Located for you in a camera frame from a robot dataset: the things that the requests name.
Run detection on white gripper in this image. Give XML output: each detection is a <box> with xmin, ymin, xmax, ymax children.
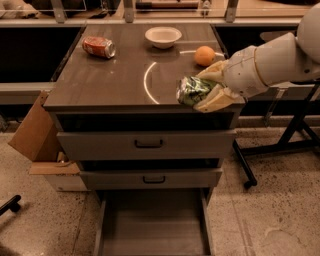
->
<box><xmin>193</xmin><ymin>46</ymin><xmax>268</xmax><ymax>113</ymax></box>

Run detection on green soda can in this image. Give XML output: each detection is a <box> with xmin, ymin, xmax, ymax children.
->
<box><xmin>176</xmin><ymin>76</ymin><xmax>218</xmax><ymax>106</ymax></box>

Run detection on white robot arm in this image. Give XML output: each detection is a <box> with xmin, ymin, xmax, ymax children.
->
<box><xmin>194</xmin><ymin>3</ymin><xmax>320</xmax><ymax>113</ymax></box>

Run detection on top grey drawer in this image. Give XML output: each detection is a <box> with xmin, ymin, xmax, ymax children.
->
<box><xmin>57</xmin><ymin>130</ymin><xmax>236</xmax><ymax>161</ymax></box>

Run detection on grey drawer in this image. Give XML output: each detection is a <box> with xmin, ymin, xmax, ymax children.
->
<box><xmin>80</xmin><ymin>168</ymin><xmax>223</xmax><ymax>190</ymax></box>
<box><xmin>94</xmin><ymin>189</ymin><xmax>214</xmax><ymax>256</ymax></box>
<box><xmin>57</xmin><ymin>130</ymin><xmax>236</xmax><ymax>161</ymax></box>

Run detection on middle grey drawer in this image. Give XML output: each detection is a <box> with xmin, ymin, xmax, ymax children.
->
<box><xmin>80</xmin><ymin>168</ymin><xmax>223</xmax><ymax>190</ymax></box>

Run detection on grey drawer cabinet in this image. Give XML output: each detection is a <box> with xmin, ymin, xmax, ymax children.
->
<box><xmin>43</xmin><ymin>23</ymin><xmax>247</xmax><ymax>256</ymax></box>

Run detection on red soda can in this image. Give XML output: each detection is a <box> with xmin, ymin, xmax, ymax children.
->
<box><xmin>82</xmin><ymin>36</ymin><xmax>116</xmax><ymax>59</ymax></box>

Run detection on bottom grey drawer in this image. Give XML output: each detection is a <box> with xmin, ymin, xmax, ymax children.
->
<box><xmin>94</xmin><ymin>189</ymin><xmax>214</xmax><ymax>256</ymax></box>

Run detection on orange fruit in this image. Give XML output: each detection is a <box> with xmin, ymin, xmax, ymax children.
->
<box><xmin>194</xmin><ymin>46</ymin><xmax>216</xmax><ymax>67</ymax></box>

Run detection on white bowl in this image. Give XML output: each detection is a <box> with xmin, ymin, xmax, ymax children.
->
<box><xmin>145</xmin><ymin>27</ymin><xmax>182</xmax><ymax>49</ymax></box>

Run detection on black rolling stand table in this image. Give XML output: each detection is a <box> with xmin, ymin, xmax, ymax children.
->
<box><xmin>233</xmin><ymin>78</ymin><xmax>319</xmax><ymax>189</ymax></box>

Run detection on brown cardboard box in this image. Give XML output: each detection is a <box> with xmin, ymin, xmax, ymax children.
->
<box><xmin>8</xmin><ymin>91</ymin><xmax>88</xmax><ymax>193</ymax></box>

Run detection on black chair leg caster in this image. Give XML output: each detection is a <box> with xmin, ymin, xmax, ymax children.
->
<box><xmin>0</xmin><ymin>195</ymin><xmax>21</xmax><ymax>216</ymax></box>

